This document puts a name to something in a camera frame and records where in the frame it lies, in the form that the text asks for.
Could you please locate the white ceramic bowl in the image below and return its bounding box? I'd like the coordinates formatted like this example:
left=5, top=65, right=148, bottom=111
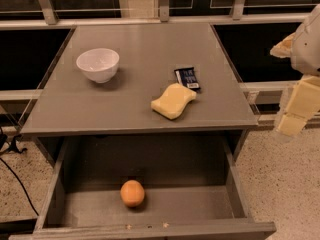
left=76, top=48, right=120, bottom=83

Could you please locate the black cable on floor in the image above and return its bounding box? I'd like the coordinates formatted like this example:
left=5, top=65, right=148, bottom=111
left=0, top=127, right=40, bottom=217

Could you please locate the yellow sponge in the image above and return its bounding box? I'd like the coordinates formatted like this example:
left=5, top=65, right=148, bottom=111
left=151, top=83, right=197, bottom=120

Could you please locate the metal window railing frame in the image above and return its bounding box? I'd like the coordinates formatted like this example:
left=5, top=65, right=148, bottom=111
left=0, top=0, right=320, bottom=134

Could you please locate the open grey top drawer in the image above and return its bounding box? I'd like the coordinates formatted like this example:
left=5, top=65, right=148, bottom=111
left=10, top=134, right=276, bottom=240

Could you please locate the dark blue snack bar wrapper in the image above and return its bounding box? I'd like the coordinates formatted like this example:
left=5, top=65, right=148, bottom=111
left=174, top=67, right=201, bottom=91

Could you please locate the grey cabinet counter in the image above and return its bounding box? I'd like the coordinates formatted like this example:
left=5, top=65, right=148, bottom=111
left=19, top=22, right=260, bottom=162

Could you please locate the orange fruit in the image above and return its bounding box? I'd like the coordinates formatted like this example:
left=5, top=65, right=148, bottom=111
left=120, top=180, right=145, bottom=208

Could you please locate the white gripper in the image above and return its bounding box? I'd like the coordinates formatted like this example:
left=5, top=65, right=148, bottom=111
left=270, top=4, right=320, bottom=137

